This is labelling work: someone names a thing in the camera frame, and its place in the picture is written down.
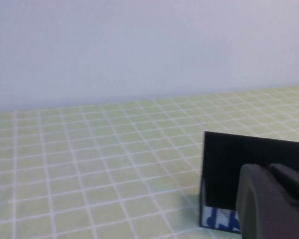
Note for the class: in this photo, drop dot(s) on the green checked tablecloth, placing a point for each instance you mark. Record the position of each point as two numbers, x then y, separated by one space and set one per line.
64 161

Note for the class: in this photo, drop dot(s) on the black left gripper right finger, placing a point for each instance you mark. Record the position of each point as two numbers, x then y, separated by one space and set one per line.
294 186

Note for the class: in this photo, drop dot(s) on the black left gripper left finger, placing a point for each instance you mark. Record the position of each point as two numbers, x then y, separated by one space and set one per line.
264 211

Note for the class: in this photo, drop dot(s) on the black printed glasses case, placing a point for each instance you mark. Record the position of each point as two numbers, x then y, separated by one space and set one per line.
221 161

